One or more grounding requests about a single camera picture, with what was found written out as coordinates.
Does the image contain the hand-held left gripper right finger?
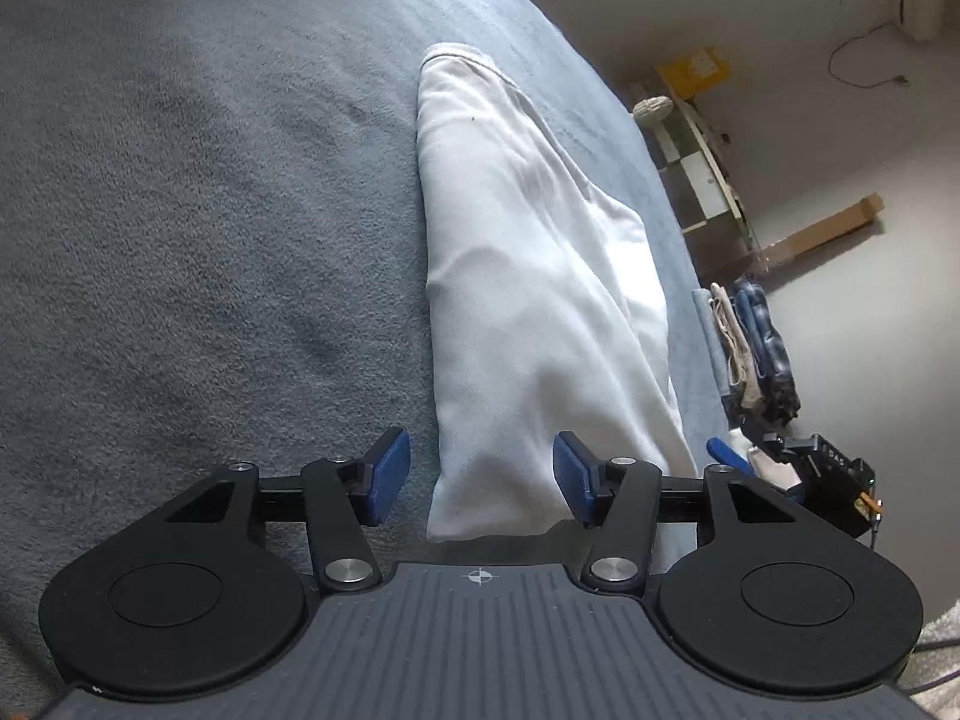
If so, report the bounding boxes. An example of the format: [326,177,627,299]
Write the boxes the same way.
[551,430,802,593]

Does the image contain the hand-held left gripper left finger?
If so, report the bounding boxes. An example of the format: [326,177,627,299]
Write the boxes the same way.
[163,426,413,593]

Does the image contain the white sweatshirt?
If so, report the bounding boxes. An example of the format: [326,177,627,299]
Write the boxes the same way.
[415,43,698,542]

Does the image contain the folded cream garment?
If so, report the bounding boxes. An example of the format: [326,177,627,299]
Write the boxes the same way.
[739,446,805,493]

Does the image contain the folded plaid shirt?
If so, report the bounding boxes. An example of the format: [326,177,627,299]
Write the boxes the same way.
[739,277,803,422]

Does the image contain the folded beige cloth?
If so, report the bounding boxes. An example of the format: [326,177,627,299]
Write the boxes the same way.
[709,283,758,407]

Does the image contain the folded light blue cloth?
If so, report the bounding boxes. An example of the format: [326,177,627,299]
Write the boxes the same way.
[694,289,733,400]

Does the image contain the folded blue denim garment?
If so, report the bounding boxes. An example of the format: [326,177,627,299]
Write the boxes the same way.
[731,281,767,385]

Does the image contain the white fuzzy cloth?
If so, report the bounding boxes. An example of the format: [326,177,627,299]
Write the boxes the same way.
[916,598,960,657]

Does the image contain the long cardboard box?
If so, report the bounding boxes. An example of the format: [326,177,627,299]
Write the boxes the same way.
[761,195,887,268]

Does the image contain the white desk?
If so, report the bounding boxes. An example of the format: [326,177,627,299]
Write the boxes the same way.
[628,81,770,275]

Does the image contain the yellow box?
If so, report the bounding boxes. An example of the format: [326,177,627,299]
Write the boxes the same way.
[656,49,733,101]

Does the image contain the wall power cable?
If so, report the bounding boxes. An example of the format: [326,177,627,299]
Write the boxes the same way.
[829,15,910,88]

